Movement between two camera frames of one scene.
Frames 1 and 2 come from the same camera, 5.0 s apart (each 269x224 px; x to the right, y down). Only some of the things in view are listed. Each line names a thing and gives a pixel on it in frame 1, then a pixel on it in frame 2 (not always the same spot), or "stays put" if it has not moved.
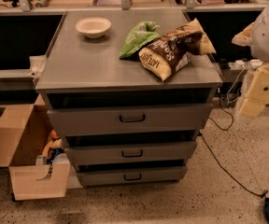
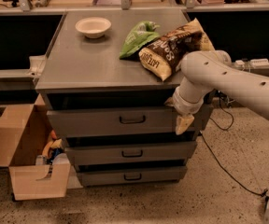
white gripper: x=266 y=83 → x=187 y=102
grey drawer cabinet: x=120 y=124 stays put
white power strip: x=252 y=63 stays put
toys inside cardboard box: x=53 y=152 stays put
